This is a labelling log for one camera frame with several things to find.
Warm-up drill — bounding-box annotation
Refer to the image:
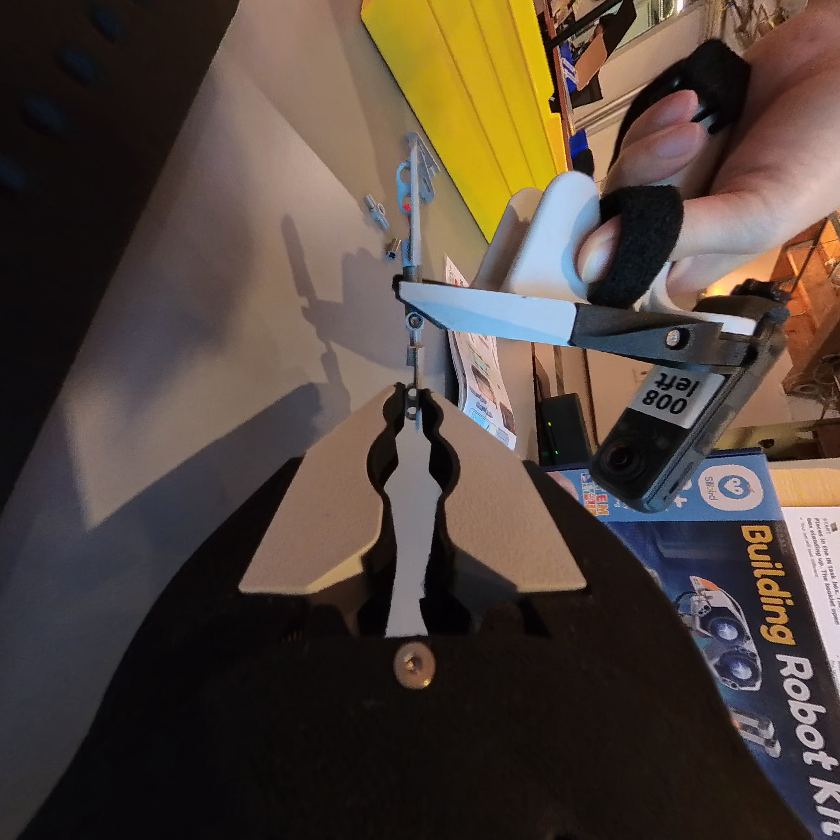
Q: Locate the black electronic box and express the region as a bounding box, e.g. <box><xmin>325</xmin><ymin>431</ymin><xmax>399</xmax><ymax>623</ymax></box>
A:
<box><xmin>538</xmin><ymin>394</ymin><xmax>595</xmax><ymax>463</ymax></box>

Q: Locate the yellow plastic parts bin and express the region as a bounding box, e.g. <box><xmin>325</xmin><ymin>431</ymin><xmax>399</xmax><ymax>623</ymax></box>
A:
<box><xmin>360</xmin><ymin>0</ymin><xmax>571</xmax><ymax>244</ymax></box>

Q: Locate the white instruction booklet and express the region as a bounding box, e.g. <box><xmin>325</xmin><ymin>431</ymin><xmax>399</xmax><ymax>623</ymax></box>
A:
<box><xmin>444</xmin><ymin>252</ymin><xmax>519</xmax><ymax>450</ymax></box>

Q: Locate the person's left hand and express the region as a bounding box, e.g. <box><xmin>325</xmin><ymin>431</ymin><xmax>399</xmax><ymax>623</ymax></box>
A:
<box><xmin>577</xmin><ymin>0</ymin><xmax>840</xmax><ymax>309</ymax></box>

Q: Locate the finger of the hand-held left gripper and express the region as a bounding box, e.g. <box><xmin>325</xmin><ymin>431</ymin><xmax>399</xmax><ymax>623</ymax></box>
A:
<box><xmin>392</xmin><ymin>276</ymin><xmax>580</xmax><ymax>347</ymax></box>

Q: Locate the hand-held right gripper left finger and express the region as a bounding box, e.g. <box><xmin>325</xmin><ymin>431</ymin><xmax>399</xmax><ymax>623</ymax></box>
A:
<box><xmin>238</xmin><ymin>382</ymin><xmax>403</xmax><ymax>639</ymax></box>

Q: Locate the wooden shelf unit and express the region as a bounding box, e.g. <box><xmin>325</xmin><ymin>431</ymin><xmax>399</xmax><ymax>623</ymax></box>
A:
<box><xmin>764</xmin><ymin>213</ymin><xmax>840</xmax><ymax>395</ymax></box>

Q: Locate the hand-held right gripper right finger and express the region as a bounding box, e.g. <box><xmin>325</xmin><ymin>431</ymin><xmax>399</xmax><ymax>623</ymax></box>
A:
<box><xmin>420</xmin><ymin>387</ymin><xmax>588</xmax><ymax>639</ymax></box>

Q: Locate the grey toy rod assembly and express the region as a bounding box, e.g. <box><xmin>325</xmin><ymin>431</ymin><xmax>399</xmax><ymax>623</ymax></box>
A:
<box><xmin>394</xmin><ymin>131</ymin><xmax>442</xmax><ymax>433</ymax></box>

